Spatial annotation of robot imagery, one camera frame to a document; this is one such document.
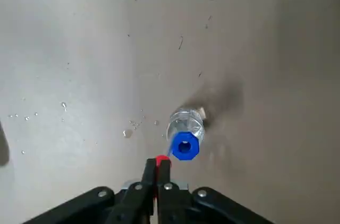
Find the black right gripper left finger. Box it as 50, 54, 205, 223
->
26, 157, 158, 224

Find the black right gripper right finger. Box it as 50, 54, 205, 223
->
156, 160, 277, 224

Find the red bulb glass dropper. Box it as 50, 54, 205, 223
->
155, 139, 176, 168

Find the clear dropper bottle blue cap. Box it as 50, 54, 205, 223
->
166, 107, 207, 162

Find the silver electronic balance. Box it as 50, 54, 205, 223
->
0, 120, 10, 167

